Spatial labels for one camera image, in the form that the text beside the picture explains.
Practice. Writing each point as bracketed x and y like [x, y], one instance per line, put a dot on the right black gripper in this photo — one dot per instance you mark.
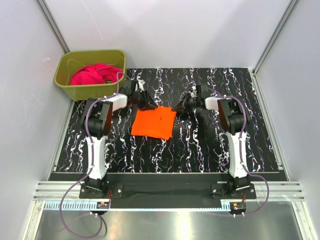
[180, 105]

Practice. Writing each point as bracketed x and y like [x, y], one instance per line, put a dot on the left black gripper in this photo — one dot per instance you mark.
[147, 100]

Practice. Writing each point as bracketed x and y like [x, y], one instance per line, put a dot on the orange t shirt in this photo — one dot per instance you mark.
[157, 123]

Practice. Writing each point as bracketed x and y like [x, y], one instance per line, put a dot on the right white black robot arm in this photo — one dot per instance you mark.
[234, 121]

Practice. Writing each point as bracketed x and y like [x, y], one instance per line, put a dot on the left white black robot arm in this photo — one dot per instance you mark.
[96, 122]

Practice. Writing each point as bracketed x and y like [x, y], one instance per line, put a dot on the magenta pink t shirt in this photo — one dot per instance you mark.
[96, 74]

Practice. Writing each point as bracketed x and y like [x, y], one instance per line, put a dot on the olive green plastic bin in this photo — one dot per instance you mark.
[73, 61]

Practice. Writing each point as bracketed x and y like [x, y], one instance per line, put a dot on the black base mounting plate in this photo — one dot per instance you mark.
[150, 191]

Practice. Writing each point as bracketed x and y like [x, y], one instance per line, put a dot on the left orange connector box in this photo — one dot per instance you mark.
[103, 205]

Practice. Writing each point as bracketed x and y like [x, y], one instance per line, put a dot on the orange connector box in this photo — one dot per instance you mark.
[239, 206]
[103, 205]

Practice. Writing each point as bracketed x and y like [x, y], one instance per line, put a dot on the right orange connector box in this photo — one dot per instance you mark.
[239, 206]

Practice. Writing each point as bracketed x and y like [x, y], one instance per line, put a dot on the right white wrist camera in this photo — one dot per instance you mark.
[193, 92]

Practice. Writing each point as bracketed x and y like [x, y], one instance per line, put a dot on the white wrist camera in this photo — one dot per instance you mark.
[140, 85]
[193, 92]

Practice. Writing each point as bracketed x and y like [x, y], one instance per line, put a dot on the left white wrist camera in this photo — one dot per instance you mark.
[140, 85]

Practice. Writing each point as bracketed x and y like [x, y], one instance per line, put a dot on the aluminium frame rail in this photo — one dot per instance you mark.
[58, 196]

